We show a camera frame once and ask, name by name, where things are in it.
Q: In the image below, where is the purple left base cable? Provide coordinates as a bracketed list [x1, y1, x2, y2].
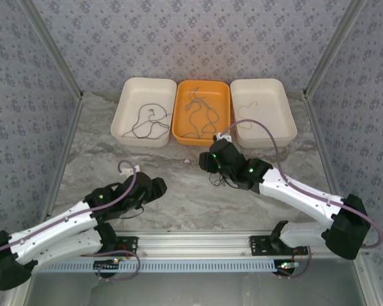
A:
[91, 250, 144, 283]

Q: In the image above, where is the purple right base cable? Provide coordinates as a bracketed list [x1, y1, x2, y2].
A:
[277, 247, 312, 281]

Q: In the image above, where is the thin black cable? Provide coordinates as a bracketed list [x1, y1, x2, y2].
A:
[123, 104, 173, 138]
[132, 108, 167, 141]

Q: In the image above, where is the thin yellow cable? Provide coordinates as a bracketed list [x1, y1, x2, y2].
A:
[236, 101, 259, 131]

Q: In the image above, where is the small circuit board with LED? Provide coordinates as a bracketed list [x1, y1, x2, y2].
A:
[276, 260, 300, 275]
[94, 258, 121, 277]

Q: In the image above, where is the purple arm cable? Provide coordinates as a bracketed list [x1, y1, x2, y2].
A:
[220, 119, 383, 249]
[0, 160, 138, 265]

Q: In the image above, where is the orange plastic tray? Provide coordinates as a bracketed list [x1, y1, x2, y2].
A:
[171, 79, 232, 147]

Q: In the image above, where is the grey metal base panel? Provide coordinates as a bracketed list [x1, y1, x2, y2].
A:
[22, 273, 366, 306]

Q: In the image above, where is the right gripper black wire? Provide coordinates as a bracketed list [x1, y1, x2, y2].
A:
[209, 170, 234, 189]

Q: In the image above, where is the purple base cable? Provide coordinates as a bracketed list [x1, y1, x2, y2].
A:
[91, 250, 144, 283]
[277, 247, 312, 281]

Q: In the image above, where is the aluminium frame post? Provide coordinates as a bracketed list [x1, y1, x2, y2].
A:
[302, 0, 370, 98]
[20, 0, 85, 99]

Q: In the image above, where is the left gripper black wire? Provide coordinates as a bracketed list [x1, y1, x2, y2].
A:
[119, 205, 144, 220]

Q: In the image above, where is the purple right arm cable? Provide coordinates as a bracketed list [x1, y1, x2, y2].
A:
[220, 119, 383, 249]

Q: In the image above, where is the white plastic tray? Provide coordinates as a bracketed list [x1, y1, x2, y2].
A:
[110, 76, 178, 148]
[229, 78, 297, 149]

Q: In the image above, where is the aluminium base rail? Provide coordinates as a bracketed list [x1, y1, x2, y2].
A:
[114, 231, 370, 258]

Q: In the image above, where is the slotted grey cable duct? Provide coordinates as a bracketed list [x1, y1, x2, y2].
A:
[31, 259, 283, 275]

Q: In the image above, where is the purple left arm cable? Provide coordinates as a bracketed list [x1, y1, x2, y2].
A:
[0, 160, 138, 265]

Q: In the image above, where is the gripper black wire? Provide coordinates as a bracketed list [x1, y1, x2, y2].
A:
[119, 205, 144, 220]
[209, 170, 234, 189]

